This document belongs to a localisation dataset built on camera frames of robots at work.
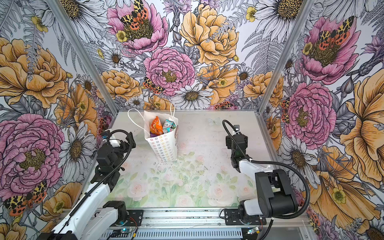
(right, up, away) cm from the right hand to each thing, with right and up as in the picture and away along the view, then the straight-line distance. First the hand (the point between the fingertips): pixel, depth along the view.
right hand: (236, 138), depth 92 cm
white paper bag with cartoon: (-40, -2, -12) cm, 42 cm away
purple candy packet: (-48, +3, -10) cm, 49 cm away
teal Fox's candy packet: (-40, +8, -5) cm, 41 cm away
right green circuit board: (+2, -42, -20) cm, 46 cm away
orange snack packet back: (-47, +7, -7) cm, 48 cm away
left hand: (-62, +1, -12) cm, 63 cm away
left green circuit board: (-58, -41, -21) cm, 74 cm away
